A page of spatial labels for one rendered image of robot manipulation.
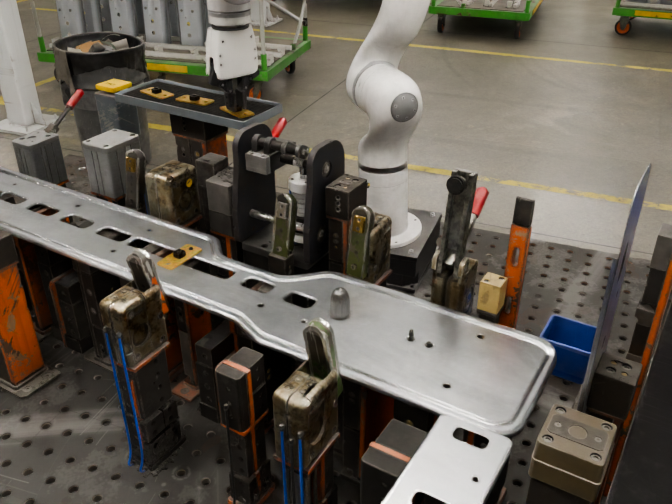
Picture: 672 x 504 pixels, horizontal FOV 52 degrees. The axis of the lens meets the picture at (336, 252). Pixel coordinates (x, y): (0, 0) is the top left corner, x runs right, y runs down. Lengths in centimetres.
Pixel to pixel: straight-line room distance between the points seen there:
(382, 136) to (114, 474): 88
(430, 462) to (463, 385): 15
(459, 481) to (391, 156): 92
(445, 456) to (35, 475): 76
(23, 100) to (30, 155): 337
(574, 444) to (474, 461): 12
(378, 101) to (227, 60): 33
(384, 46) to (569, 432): 100
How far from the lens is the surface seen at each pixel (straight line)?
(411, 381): 99
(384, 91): 150
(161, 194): 144
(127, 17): 594
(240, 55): 146
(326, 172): 126
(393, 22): 155
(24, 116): 512
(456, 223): 111
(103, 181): 156
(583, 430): 88
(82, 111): 413
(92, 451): 137
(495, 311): 111
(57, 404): 149
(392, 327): 108
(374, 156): 161
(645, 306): 109
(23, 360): 153
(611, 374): 94
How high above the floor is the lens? 165
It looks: 30 degrees down
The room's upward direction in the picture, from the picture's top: straight up
